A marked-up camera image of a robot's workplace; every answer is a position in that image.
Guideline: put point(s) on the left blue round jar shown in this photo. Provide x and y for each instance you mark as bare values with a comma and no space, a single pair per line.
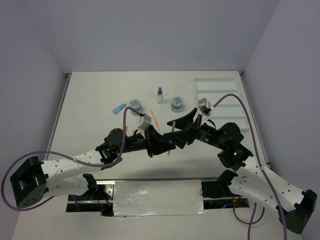
136,106

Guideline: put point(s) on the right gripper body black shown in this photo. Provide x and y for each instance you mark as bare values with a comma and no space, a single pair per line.
205,133

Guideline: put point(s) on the blue lead case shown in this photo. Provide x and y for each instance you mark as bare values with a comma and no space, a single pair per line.
119,108

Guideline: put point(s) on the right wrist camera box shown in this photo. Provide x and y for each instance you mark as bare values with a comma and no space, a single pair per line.
205,107

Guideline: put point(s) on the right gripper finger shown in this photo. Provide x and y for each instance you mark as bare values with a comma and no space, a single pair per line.
181,138
184,121

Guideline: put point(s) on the blue round jar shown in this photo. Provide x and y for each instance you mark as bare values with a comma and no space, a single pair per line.
177,104
136,106

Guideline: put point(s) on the small clear spray bottle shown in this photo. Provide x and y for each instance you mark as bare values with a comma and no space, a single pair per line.
159,96

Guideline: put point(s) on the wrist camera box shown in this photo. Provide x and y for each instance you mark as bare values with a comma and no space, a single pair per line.
205,107
144,122

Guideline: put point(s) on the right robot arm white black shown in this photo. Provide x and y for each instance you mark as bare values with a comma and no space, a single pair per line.
243,175

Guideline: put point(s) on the right blue round jar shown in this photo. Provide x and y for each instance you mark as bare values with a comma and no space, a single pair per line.
177,104

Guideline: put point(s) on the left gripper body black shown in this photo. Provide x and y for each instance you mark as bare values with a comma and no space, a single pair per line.
138,142

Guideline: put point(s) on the white compartment tray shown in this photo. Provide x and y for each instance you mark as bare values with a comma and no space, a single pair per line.
230,109

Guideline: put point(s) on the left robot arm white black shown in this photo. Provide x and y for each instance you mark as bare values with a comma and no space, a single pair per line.
37,179

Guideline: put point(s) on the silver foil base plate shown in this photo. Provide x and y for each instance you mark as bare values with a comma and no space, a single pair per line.
157,198

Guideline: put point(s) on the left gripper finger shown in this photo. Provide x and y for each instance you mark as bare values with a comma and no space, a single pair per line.
162,148
156,138

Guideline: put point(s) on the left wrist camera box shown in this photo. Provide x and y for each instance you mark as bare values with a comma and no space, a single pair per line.
144,122

